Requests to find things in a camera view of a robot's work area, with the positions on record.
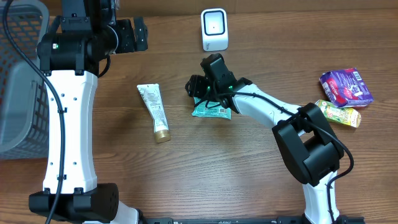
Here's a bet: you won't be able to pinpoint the teal tissue pack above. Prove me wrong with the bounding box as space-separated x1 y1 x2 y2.
192 101 231 119

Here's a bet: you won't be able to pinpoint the white tube gold cap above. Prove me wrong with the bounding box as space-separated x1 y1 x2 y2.
137 83 170 143

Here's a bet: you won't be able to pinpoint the red purple liner pack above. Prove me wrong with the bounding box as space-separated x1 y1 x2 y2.
319 68 374 108

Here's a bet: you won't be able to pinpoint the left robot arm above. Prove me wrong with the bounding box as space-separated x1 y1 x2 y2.
29 1 147 224

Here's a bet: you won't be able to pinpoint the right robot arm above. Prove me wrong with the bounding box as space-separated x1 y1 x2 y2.
185 54 344 223

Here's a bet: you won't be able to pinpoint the white barcode scanner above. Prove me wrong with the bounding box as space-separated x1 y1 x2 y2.
200 8 229 52

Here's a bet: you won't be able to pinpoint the grey plastic shopping basket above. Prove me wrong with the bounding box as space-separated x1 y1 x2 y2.
1 0 49 159

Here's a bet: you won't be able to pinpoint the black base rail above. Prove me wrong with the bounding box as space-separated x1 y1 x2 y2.
136 216 366 224

